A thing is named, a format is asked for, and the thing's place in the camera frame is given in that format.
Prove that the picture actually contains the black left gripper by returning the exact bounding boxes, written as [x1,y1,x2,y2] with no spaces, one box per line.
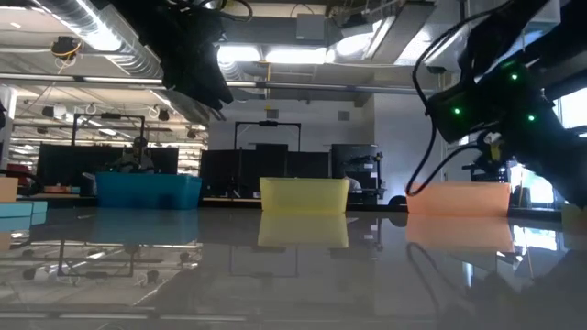
[137,0,236,112]

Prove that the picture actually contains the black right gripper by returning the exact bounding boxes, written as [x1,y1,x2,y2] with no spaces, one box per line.
[476,59,587,208]

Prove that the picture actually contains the yellowish wooden block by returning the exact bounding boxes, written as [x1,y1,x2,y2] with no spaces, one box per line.
[561,203,587,235]

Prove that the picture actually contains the bright window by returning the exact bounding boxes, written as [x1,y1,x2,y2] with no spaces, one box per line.
[508,86,587,205]

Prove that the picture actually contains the black partition row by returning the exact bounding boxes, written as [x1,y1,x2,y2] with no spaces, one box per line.
[36,143,180,188]
[200,142,331,199]

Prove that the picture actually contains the black desk equipment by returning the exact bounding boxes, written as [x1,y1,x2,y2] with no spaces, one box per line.
[461,158,510,184]

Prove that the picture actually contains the bright ceiling light panel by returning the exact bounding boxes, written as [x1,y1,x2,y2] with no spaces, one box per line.
[215,43,329,65]

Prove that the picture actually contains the grey horizontal pipe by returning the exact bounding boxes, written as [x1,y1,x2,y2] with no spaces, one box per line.
[0,71,442,96]

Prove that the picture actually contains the orange plastic bin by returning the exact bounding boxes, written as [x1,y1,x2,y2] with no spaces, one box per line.
[404,181,513,218]

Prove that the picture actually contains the grey ceiling box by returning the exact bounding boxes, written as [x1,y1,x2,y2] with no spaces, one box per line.
[294,12,343,46]

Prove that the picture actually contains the blue plastic bin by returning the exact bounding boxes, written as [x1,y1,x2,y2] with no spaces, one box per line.
[94,171,204,211]

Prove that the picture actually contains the yellow plastic bin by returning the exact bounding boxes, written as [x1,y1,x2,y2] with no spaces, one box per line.
[259,177,350,215]

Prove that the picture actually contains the black equipment cabinet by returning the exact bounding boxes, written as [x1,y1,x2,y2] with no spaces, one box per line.
[330,143,384,205]

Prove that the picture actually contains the red box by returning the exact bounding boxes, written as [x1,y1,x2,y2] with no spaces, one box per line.
[5,162,32,185]

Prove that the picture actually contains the black metal station frame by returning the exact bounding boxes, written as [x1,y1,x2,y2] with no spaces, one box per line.
[71,112,147,148]
[233,120,303,152]

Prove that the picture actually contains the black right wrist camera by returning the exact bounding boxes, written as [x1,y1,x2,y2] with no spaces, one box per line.
[428,84,490,144]

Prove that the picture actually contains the silver round air duct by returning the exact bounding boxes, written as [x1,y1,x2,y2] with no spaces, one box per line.
[40,0,166,80]

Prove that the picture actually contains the black yellow cable reel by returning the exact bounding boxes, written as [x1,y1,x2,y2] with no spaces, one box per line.
[50,35,83,61]

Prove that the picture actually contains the silver rectangular air duct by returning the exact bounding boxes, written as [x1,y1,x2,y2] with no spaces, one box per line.
[370,0,469,66]

